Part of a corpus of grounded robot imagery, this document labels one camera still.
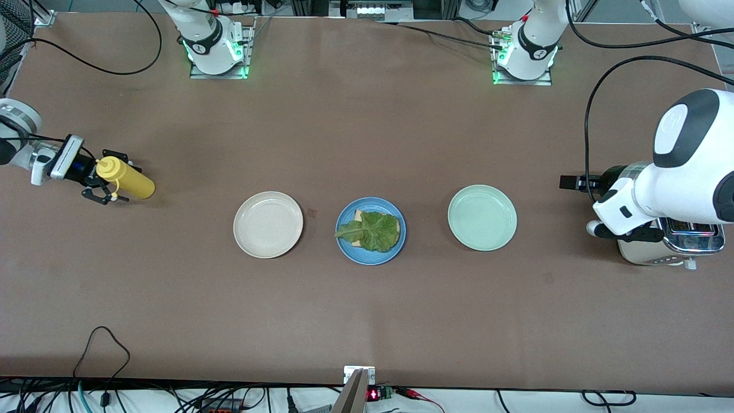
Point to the orange connector strip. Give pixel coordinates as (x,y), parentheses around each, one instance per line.
(218,408)

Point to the metal device with white lights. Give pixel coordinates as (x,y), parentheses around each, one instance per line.
(370,10)

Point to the silver table corner bracket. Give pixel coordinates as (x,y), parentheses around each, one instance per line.
(46,18)
(701,30)

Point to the green lettuce leaf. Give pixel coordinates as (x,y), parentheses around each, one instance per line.
(375,232)

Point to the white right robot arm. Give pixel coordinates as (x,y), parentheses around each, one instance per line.
(206,34)

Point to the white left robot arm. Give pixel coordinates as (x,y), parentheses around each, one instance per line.
(688,189)

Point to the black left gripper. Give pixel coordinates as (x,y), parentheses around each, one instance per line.
(609,176)

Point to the yellow mustard squeeze bottle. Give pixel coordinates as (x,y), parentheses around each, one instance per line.
(137,184)

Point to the beige round plate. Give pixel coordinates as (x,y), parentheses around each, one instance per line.
(268,225)

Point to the brown bread slice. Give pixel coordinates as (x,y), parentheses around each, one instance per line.
(358,215)

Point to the white power strip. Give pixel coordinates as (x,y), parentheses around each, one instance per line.
(241,7)

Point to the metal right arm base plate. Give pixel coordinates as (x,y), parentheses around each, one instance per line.
(218,76)

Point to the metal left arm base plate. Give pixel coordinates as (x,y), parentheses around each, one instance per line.
(524,82)

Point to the red LED display module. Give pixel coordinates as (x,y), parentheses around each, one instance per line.
(373,394)

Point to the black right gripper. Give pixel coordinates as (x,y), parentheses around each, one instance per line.
(84,170)

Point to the light green round plate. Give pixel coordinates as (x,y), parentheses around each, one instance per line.
(482,218)

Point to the small white metal bracket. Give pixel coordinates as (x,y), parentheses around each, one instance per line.
(350,373)

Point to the cream and chrome toaster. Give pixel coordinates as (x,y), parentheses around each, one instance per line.
(648,255)

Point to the grey checked fabric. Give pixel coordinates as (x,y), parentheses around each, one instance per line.
(14,28)

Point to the grey metal mount bar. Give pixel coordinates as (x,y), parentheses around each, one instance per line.
(352,398)

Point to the blue round plate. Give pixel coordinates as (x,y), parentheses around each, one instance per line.
(347,249)

